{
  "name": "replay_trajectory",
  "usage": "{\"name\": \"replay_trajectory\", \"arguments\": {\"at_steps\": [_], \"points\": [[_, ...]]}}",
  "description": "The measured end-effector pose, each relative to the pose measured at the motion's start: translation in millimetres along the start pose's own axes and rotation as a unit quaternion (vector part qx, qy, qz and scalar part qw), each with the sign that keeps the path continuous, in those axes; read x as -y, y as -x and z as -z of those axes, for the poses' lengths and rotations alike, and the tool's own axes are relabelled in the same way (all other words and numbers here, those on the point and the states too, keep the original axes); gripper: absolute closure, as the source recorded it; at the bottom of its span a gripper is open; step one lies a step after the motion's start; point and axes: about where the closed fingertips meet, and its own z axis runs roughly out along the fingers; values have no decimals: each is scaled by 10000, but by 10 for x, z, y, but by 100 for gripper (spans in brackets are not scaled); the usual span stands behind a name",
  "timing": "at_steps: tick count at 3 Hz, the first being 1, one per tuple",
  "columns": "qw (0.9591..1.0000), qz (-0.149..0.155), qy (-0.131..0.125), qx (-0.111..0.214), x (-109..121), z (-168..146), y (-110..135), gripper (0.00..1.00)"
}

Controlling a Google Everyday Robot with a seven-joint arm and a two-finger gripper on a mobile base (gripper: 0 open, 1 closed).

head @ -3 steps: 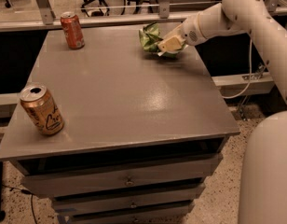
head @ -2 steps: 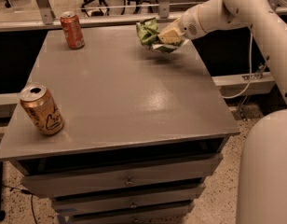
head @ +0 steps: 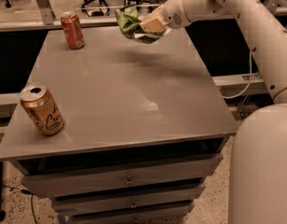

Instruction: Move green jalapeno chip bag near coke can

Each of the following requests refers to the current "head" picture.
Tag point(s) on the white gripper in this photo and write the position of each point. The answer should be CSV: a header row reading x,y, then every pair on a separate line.
x,y
173,13

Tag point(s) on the grey drawer cabinet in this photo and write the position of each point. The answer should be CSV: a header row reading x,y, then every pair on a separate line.
x,y
144,125

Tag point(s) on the red coke can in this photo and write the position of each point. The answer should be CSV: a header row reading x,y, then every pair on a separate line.
x,y
72,30

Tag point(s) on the gold LaCroix can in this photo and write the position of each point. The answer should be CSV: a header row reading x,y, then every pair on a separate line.
x,y
38,102

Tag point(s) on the green jalapeno chip bag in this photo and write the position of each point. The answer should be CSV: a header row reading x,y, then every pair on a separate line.
x,y
127,19

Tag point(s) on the metal railing frame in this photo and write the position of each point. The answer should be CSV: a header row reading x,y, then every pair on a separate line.
x,y
28,14

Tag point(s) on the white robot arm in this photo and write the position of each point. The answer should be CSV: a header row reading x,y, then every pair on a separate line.
x,y
258,169

